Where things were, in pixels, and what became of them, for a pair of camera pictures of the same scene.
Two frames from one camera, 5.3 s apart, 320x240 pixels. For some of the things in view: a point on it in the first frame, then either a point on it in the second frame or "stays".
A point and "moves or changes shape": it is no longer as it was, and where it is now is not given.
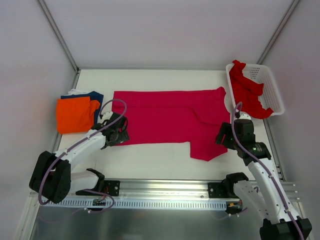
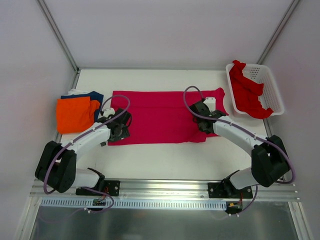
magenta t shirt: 200,117 moves or changes shape
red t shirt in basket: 247,91 stays
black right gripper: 223,133 -> 203,127
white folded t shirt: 74,91 stays
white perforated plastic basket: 271,97 stays
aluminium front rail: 172,190 stays
